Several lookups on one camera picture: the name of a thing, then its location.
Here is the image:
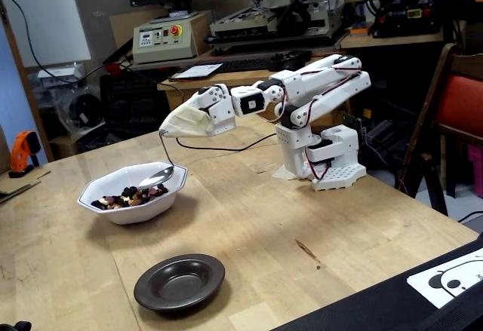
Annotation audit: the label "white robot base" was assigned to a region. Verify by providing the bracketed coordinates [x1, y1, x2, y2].
[303, 124, 368, 192]

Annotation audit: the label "black keyboard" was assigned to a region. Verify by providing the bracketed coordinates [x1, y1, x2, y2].
[213, 50, 314, 75]

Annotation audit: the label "white paper sheet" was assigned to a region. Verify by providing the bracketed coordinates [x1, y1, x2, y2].
[168, 63, 224, 83]

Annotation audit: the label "white panda sticker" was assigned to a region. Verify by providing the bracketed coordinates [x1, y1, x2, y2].
[406, 247, 483, 310]

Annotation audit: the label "white octagonal bowl blue rim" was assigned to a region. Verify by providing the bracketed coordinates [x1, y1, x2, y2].
[77, 161, 189, 225]

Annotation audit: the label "black flat case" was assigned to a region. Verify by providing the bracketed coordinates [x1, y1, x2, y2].
[269, 231, 483, 331]

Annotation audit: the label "beige control box red button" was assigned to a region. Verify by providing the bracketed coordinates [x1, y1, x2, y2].
[131, 10, 214, 66]

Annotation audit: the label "translucent paper scrap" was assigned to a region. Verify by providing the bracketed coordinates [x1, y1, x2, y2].
[271, 164, 299, 181]

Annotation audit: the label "motor control board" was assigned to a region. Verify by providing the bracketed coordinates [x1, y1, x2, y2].
[342, 113, 368, 136]

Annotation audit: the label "wooden chair red cushion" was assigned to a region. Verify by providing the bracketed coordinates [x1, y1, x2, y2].
[394, 42, 483, 217]

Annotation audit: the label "beige masking tape wrap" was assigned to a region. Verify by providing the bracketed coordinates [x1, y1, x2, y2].
[158, 104, 214, 139]

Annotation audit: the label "black storage crate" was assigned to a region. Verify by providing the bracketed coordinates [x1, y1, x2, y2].
[98, 69, 173, 130]

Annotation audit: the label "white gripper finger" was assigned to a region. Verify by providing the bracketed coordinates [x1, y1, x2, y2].
[183, 94, 211, 115]
[207, 99, 238, 137]

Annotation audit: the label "wooden desk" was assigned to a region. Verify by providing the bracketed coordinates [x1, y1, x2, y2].
[156, 55, 350, 128]

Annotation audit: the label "black hanging cable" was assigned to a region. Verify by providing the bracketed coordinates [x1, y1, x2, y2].
[0, 0, 114, 85]

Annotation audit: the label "nut and berry mix pile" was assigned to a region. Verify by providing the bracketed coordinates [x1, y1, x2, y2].
[90, 184, 170, 211]

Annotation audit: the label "brown ceramic plate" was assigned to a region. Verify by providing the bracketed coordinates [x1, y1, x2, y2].
[133, 253, 226, 312]

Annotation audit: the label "white board panel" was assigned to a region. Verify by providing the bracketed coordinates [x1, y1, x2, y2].
[0, 0, 92, 69]

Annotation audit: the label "small black object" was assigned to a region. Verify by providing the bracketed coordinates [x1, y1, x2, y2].
[0, 320, 33, 331]

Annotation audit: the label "bent metal spoon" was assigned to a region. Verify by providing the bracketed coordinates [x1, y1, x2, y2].
[137, 130, 176, 190]

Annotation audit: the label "black spool in bag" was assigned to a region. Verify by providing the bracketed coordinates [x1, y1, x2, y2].
[56, 84, 109, 136]

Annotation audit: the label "wooden easel post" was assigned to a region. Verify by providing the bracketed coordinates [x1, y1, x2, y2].
[0, 0, 54, 163]

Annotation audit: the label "black floor cable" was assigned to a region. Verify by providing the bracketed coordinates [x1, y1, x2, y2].
[457, 210, 483, 223]

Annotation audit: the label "white box device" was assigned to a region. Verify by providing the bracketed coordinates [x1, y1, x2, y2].
[36, 63, 87, 89]

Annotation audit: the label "black scroll saw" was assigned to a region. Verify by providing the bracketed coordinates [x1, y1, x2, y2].
[356, 0, 448, 40]

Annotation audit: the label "wooden workbench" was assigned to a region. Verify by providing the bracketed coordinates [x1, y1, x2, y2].
[339, 29, 454, 50]

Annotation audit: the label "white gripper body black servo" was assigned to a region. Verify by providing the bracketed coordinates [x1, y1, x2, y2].
[196, 84, 232, 110]

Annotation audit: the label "grey benchtop milling machine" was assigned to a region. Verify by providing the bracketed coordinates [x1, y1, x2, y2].
[205, 0, 346, 51]

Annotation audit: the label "orange black power tool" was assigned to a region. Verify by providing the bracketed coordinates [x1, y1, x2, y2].
[8, 130, 42, 179]

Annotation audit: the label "flat metal bar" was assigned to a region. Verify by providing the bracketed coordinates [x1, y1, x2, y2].
[0, 179, 42, 204]

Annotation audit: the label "pink plastic bin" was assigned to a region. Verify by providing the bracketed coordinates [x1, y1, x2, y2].
[466, 144, 483, 199]

